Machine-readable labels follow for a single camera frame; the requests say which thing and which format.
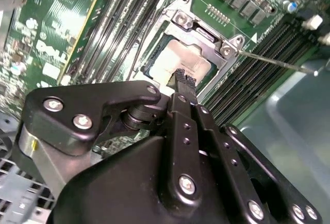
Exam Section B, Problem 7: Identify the metal socket cover frame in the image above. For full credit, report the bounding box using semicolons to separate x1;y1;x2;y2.
131;15;230;93

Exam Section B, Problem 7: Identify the silver CPU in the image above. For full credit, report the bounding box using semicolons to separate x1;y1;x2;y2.
141;37;219;91

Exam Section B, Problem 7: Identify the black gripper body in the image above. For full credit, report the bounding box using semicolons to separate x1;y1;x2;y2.
50;135;248;224

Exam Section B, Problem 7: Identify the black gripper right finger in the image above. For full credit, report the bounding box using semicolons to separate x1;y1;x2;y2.
185;74;323;224

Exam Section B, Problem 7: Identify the thin metal locking lever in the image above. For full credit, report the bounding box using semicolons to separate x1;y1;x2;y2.
133;2;159;74
237;49;320;77

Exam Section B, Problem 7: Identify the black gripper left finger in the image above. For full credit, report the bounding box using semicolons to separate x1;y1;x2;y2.
16;68;206;210

